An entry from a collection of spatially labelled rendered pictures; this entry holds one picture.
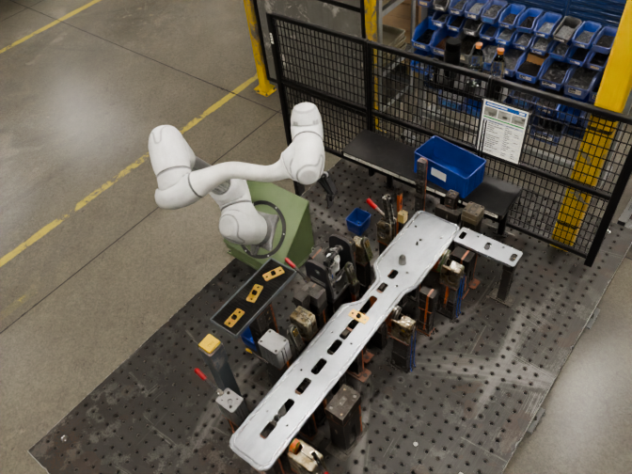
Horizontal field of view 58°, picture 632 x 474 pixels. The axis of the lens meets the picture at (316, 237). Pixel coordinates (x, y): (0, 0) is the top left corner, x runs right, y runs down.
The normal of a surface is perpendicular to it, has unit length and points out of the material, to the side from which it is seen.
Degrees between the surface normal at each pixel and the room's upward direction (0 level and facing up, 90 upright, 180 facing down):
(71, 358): 0
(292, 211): 44
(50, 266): 0
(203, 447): 0
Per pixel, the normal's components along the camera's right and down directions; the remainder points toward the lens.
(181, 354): -0.09, -0.66
